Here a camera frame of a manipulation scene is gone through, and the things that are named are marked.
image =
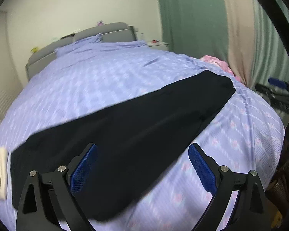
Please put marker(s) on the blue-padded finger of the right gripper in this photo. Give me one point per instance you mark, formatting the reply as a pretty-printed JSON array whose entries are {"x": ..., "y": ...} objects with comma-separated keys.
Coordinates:
[
  {"x": 279, "y": 83},
  {"x": 270, "y": 93}
]

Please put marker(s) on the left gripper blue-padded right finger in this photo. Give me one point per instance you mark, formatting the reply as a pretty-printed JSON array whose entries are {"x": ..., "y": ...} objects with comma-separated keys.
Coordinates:
[{"x": 250, "y": 210}]

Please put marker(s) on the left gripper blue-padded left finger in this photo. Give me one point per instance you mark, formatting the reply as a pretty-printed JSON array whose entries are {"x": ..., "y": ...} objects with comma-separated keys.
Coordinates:
[{"x": 45, "y": 195}]

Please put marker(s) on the pink cloth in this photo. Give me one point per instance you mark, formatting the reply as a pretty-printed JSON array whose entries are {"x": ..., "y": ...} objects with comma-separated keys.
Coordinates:
[{"x": 219, "y": 63}]

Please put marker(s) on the green and beige curtain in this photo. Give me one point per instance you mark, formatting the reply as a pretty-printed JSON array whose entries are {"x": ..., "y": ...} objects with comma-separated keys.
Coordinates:
[{"x": 238, "y": 32}]

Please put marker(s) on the white slatted wardrobe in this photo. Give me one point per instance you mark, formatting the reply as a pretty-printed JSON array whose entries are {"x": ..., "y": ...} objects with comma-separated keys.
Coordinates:
[{"x": 10, "y": 85}]

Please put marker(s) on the black pants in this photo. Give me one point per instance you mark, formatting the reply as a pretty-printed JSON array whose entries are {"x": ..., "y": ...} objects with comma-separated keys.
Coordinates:
[{"x": 137, "y": 140}]

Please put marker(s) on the white nightstand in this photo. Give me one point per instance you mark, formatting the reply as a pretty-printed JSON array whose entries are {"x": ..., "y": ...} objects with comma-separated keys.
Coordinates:
[{"x": 158, "y": 45}]

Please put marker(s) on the purple pillow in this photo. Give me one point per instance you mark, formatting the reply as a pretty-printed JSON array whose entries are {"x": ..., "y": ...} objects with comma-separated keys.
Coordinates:
[{"x": 77, "y": 44}]

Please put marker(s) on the grey upholstered headboard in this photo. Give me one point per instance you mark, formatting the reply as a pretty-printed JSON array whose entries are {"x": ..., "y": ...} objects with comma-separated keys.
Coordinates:
[{"x": 111, "y": 32}]

